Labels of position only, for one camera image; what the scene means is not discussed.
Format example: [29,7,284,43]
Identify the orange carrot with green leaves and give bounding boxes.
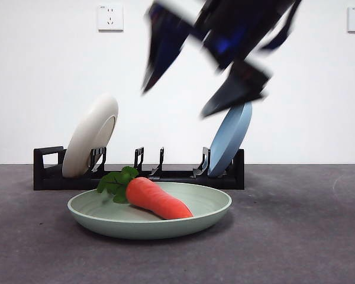
[96,166,194,220]

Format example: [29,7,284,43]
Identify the green plate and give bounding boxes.
[67,182,233,240]

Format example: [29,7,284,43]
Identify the blue plate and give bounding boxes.
[207,102,253,178]

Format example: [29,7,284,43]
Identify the cream plate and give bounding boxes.
[62,93,120,178]

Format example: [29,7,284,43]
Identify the black plate rack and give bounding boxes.
[33,146,245,191]

